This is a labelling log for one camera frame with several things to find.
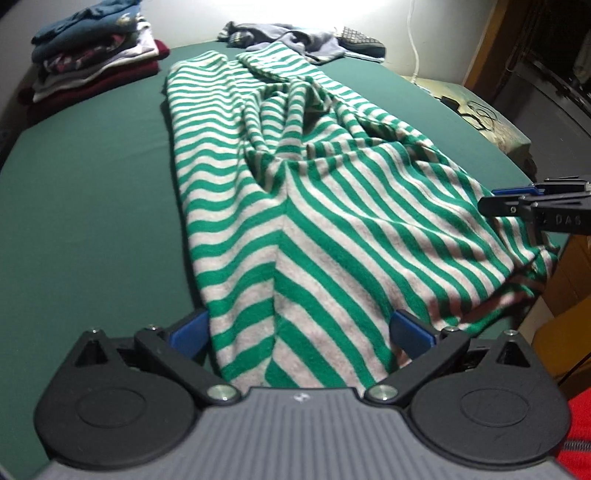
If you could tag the wooden door frame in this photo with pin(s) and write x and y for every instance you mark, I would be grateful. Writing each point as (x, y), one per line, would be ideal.
(485, 46)

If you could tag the brown wooden furniture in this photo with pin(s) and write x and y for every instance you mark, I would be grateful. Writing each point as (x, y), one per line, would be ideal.
(572, 286)

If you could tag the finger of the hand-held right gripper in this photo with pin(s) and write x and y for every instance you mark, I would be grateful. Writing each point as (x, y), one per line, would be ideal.
(503, 205)
(517, 189)

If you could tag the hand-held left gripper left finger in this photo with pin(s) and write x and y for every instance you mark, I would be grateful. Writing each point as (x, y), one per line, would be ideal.
(194, 332)

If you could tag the stack of folded clothes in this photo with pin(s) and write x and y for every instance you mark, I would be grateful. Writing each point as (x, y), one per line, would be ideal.
(92, 50)

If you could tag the red garment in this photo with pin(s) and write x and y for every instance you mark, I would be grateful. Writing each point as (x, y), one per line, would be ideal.
(577, 438)

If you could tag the black power adapter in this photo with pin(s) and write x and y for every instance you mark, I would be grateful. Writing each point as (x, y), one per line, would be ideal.
(450, 101)

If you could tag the dark patterned knit sweater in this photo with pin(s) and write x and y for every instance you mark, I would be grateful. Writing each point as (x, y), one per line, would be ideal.
(360, 41)

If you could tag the green striped shirt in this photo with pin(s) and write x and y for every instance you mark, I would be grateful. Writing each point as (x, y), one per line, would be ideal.
(323, 230)

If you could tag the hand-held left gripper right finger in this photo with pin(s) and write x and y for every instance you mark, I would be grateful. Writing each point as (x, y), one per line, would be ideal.
(411, 332)

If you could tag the grey knit sweater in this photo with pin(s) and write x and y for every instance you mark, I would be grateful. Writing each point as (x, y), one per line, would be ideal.
(318, 44)

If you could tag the pale cartoon printed sheet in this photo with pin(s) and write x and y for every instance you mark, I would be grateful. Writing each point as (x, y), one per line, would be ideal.
(503, 134)

